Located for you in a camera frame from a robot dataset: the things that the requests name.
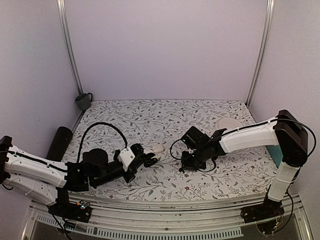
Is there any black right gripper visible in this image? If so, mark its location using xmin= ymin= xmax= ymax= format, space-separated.
xmin=181 ymin=147 xmax=208 ymax=171

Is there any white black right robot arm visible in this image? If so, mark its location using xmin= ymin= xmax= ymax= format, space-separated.
xmin=180 ymin=109 xmax=308 ymax=218

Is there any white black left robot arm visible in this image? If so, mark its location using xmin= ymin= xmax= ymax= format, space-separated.
xmin=0 ymin=135 xmax=158 ymax=217

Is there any beige earbud charging case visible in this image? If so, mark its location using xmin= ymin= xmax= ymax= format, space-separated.
xmin=151 ymin=144 xmax=166 ymax=157

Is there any floral patterned table mat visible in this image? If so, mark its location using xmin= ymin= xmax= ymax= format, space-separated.
xmin=63 ymin=100 xmax=277 ymax=202

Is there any white round plate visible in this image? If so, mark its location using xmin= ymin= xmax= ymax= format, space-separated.
xmin=214 ymin=117 xmax=244 ymax=131

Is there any teal rolled towel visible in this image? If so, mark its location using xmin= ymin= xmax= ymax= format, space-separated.
xmin=266 ymin=145 xmax=283 ymax=168

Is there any grey mug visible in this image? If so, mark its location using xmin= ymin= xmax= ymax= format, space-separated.
xmin=74 ymin=92 xmax=93 ymax=111

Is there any black cylinder object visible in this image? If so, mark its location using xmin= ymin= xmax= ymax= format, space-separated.
xmin=46 ymin=126 xmax=73 ymax=162

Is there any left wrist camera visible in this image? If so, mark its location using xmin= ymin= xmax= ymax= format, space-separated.
xmin=113 ymin=143 xmax=145 ymax=172

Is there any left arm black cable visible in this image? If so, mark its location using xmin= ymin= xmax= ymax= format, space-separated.
xmin=76 ymin=122 xmax=131 ymax=163

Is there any front aluminium rail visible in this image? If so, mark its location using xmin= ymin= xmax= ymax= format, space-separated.
xmin=22 ymin=193 xmax=313 ymax=240

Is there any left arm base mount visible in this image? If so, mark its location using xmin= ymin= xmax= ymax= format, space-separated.
xmin=48 ymin=202 xmax=93 ymax=223

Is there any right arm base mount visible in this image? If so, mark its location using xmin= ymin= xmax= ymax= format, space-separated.
xmin=240 ymin=197 xmax=285 ymax=223

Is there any right aluminium frame post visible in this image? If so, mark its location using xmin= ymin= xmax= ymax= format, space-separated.
xmin=245 ymin=0 xmax=275 ymax=108

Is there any aluminium frame post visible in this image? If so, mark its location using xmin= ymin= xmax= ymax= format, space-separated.
xmin=245 ymin=0 xmax=275 ymax=108
xmin=56 ymin=0 xmax=84 ymax=95

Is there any left aluminium frame post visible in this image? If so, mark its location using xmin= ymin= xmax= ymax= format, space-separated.
xmin=56 ymin=0 xmax=84 ymax=95

